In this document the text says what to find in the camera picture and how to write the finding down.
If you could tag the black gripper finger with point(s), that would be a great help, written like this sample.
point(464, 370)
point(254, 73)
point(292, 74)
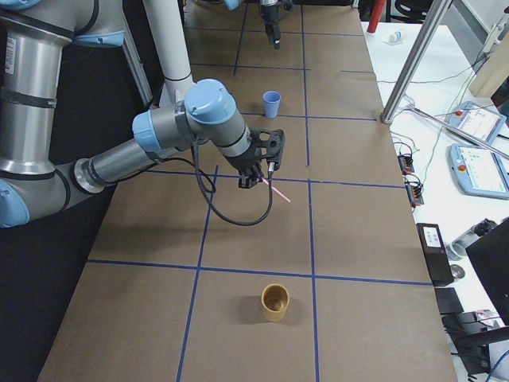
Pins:
point(249, 179)

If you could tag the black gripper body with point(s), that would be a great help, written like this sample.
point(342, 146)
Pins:
point(270, 14)
point(244, 162)

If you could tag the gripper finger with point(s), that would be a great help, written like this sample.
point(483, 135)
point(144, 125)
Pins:
point(274, 35)

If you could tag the pink chopstick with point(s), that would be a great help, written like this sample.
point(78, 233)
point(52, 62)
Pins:
point(267, 182)

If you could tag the blue ribbed cup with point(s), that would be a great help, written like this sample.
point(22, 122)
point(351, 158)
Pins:
point(271, 100)

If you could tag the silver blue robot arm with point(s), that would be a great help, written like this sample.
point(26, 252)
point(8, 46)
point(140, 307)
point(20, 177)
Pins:
point(73, 120)

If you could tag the tan wooden cup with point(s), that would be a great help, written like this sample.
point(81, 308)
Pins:
point(275, 301)

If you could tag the red cylinder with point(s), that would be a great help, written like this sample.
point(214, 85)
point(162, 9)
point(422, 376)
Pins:
point(376, 13)

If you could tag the white blue bottle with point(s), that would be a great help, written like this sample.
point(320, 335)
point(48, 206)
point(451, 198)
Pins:
point(395, 38)

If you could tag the far small black connector box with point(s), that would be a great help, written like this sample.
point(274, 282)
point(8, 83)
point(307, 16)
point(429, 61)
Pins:
point(405, 156)

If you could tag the small black connector box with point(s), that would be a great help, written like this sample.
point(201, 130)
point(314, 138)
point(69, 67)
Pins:
point(405, 156)
point(414, 190)

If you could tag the near small black connector box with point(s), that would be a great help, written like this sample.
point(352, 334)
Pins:
point(414, 190)

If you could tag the metal rod on table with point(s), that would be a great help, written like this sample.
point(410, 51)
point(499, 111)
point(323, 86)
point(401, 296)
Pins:
point(460, 133)

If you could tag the black box with label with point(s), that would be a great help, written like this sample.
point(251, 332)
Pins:
point(434, 253)

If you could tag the far teach pendant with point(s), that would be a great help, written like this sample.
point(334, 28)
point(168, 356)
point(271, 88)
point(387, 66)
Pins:
point(480, 122)

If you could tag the teach pendant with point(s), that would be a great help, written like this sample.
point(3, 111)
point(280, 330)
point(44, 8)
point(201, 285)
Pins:
point(478, 172)
point(480, 122)

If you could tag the near teach pendant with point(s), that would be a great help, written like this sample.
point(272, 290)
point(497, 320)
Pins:
point(478, 172)

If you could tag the black monitor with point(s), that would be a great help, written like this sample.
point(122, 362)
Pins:
point(489, 258)

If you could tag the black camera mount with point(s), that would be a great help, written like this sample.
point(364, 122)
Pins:
point(268, 145)

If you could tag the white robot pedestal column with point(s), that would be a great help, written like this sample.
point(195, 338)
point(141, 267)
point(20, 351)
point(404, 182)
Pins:
point(164, 18)

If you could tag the aluminium frame post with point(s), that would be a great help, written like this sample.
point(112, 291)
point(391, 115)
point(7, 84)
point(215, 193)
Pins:
point(432, 21)

